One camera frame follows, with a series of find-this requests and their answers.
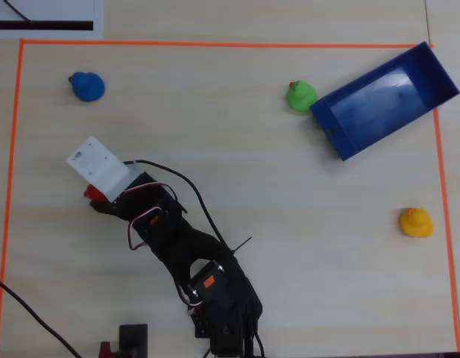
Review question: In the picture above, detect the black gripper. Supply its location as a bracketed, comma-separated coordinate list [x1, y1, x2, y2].
[88, 172, 189, 247]

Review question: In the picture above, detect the red rubber duck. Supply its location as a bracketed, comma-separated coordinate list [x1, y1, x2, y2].
[83, 183, 110, 204]

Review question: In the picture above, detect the blue rubber duck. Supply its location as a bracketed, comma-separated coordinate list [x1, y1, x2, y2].
[68, 71, 106, 102]

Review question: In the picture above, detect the green rubber duck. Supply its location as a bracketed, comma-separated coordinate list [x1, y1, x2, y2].
[286, 80, 318, 113]

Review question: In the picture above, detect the blue plastic box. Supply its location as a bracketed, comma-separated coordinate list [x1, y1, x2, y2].
[309, 40, 460, 162]

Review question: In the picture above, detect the yellow rubber duck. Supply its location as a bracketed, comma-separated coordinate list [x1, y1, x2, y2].
[399, 207, 435, 239]

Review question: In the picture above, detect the black table clamp block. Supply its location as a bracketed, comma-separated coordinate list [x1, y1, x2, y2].
[119, 324, 149, 358]

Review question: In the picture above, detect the black zip tie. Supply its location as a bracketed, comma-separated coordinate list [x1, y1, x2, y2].
[231, 236, 253, 256]

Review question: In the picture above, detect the black strip on paper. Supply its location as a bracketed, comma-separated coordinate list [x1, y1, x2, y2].
[0, 20, 94, 32]

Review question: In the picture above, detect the long orange tape strip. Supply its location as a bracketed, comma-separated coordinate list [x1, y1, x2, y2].
[19, 38, 435, 50]

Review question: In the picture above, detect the white paper sheet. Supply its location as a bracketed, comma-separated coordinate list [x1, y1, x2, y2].
[0, 0, 104, 40]

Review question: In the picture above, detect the red white black servo wire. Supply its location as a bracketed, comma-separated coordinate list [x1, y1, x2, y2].
[176, 281, 205, 316]
[122, 181, 180, 251]

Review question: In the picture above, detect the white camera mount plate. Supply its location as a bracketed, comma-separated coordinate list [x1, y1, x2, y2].
[65, 136, 145, 201]

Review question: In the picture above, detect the thick black camera cable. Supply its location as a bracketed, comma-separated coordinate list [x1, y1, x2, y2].
[132, 159, 234, 258]

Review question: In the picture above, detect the long black power cable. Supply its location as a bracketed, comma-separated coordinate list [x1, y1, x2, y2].
[0, 274, 84, 358]

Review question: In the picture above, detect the thin black cable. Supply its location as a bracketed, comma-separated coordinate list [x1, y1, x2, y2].
[3, 0, 35, 25]

